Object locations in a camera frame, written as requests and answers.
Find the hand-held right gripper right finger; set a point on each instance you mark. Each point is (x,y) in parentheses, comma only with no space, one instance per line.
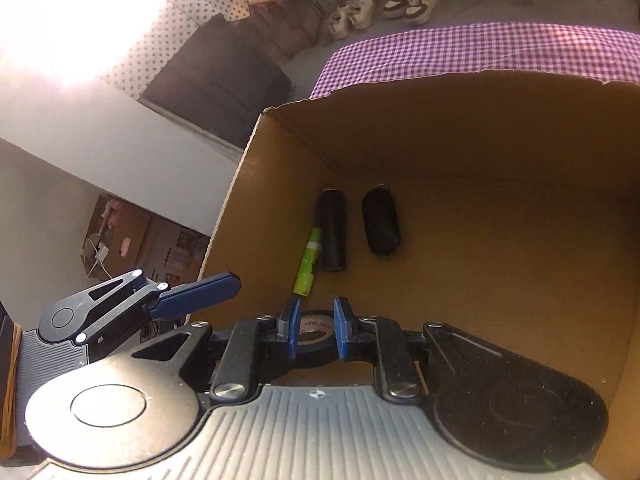
(342,330)

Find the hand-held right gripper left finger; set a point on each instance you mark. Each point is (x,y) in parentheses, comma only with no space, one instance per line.
(292,325)

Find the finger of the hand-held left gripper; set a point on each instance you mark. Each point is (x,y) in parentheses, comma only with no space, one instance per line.
(200,292)

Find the black tape roll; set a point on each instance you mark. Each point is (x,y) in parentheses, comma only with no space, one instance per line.
(312,357)

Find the green lip balm tube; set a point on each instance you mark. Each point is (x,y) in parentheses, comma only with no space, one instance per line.
(307,265)

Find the black flashlight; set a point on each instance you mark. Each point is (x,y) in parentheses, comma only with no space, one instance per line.
(332,230)

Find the black key case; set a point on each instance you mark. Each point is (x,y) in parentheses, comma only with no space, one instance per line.
(381,225)

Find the brown cardboard box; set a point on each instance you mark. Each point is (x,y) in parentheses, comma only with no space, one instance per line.
(500,210)

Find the printed cardboard carton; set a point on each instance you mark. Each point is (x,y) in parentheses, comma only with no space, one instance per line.
(165,240)

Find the white cabinet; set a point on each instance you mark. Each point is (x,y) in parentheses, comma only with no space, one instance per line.
(100,150)

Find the dark cabinet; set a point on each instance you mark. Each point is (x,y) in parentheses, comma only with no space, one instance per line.
(215,80)

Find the polka dot cloth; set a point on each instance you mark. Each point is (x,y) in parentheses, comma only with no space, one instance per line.
(175,25)

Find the purple checkered tablecloth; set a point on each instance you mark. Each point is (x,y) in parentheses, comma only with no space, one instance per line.
(450,50)

